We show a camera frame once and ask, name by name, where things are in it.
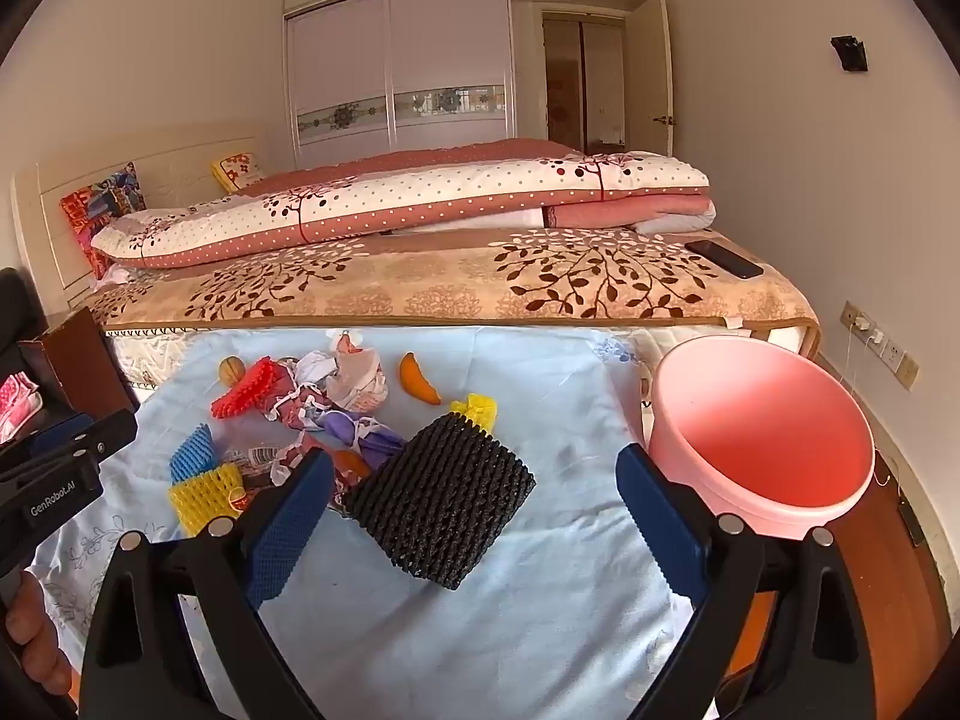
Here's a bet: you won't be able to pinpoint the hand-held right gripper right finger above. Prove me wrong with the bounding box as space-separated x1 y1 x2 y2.
615 442 878 720

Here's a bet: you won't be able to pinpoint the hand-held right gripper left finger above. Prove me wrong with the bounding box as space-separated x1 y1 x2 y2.
79 450 335 720

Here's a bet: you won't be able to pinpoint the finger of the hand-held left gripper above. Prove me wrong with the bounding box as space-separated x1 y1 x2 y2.
30 406 139 462

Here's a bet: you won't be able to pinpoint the blue foam net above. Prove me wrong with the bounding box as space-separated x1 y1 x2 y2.
169 424 218 485

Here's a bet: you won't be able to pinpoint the purple cloth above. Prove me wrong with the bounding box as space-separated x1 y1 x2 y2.
300 405 406 470

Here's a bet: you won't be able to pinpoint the pink plastic bucket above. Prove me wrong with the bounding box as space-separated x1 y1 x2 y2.
646 336 876 541

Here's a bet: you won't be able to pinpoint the black foam net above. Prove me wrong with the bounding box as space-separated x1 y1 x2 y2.
341 412 538 592

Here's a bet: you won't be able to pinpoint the person's left hand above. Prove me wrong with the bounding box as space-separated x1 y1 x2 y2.
0 570 74 695

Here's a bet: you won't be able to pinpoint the clear red snack wrapper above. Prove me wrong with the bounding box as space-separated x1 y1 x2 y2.
225 444 301 511

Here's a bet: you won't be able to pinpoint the brown wooden nightstand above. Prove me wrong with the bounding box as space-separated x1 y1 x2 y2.
19 306 140 421

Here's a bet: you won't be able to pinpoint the large yellow foam net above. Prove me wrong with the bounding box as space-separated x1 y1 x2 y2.
168 461 247 537

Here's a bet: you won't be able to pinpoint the pink dotted bag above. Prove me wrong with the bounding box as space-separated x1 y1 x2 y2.
0 371 44 443

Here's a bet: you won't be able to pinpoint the crumpled maroon white paper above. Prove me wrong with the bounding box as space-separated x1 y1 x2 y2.
262 356 338 436

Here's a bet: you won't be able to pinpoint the red foam net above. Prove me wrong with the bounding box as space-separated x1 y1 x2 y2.
211 357 280 419

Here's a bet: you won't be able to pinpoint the black leather chair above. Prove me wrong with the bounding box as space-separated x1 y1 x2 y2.
0 266 50 391

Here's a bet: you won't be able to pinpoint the white orange plastic bag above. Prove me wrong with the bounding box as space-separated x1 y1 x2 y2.
326 330 391 413

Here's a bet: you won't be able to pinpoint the light blue floral cloth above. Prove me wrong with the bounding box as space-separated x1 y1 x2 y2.
34 326 721 720

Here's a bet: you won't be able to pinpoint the long orange peel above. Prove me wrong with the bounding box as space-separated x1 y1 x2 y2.
399 352 443 407

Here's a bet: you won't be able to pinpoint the small yellow foam net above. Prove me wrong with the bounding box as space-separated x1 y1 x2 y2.
450 393 499 436

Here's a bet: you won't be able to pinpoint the colourful printed pillow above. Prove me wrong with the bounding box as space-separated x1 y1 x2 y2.
60 161 147 278

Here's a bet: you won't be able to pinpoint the black smartphone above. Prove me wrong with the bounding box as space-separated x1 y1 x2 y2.
686 238 764 280

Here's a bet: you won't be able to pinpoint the cream headboard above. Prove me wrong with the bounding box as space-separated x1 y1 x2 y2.
11 120 271 316

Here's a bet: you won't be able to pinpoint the yellow floral pillow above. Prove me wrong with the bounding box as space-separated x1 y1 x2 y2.
210 152 263 194

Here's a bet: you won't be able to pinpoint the brown leaf print blanket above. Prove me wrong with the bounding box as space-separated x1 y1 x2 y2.
75 229 822 338

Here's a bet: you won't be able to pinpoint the folded dotted pink quilt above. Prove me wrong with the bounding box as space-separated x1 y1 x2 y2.
90 139 717 269

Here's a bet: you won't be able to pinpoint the white sliding door wardrobe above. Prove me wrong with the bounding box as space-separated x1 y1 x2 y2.
283 0 672 170

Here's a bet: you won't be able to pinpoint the brown sliding doors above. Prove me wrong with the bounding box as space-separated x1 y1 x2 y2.
541 11 627 155

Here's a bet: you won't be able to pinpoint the white room door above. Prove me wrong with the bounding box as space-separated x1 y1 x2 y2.
626 0 676 158

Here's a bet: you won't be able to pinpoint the gold wall socket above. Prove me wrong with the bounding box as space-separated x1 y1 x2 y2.
840 301 884 342
877 334 920 391

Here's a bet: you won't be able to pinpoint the black wall bracket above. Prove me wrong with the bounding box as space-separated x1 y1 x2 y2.
830 35 869 74

